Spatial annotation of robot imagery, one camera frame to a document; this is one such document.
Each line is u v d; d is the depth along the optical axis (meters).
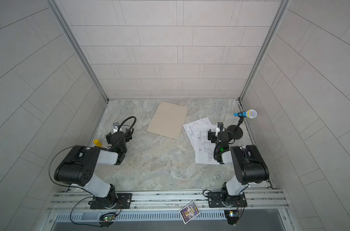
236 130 0.94
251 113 0.77
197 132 0.99
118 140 0.68
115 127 0.77
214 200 0.71
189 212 0.67
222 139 0.70
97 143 0.87
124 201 0.71
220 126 0.78
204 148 0.90
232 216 0.68
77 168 0.44
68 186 0.47
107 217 0.64
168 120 1.02
